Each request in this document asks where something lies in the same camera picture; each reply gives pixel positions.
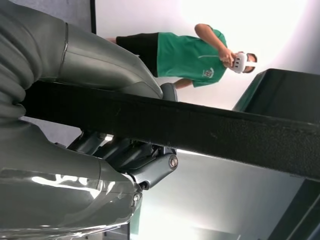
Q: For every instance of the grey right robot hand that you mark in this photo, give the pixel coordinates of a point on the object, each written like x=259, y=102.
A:
x=87, y=66

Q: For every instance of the person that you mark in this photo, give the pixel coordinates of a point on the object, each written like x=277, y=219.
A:
x=187, y=59

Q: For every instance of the white VR headset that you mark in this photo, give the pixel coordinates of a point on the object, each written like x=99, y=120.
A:
x=239, y=63

